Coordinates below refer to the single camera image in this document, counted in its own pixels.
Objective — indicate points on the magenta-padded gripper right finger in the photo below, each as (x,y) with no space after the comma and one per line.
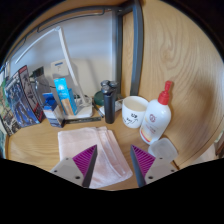
(150,166)

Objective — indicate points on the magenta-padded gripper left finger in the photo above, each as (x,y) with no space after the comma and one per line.
(78,166)

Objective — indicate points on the pink towel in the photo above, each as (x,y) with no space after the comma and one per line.
(83,138)

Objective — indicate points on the small clear plastic container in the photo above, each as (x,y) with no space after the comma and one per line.
(163,150)

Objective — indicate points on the black pen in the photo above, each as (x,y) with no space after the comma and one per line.
(83,120)

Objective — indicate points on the white red-capped lotion bottle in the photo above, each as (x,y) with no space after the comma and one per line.
(156,120)

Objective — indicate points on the white mug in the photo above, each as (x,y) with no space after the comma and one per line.
(133,113)

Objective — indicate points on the small dark blue box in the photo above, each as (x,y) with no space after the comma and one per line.
(53,110)

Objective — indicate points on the black electric shaver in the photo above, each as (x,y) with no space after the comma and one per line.
(109,103)

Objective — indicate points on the light blue orange box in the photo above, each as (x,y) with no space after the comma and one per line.
(66,96)

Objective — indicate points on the dark green round container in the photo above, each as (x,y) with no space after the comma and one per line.
(98,98)

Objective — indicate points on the clear dark water bottle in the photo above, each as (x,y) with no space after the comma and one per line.
(42,88)

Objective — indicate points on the blue robot model kit box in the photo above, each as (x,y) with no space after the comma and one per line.
(23,100)

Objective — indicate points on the green toy figure box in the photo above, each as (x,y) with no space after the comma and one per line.
(5,113)

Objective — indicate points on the white cardboard box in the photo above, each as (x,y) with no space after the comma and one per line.
(61,70)

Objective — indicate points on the white desk lamp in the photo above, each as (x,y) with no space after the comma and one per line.
(65,50)

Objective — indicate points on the dark metal desk frame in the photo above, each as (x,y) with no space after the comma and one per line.
(136,50)

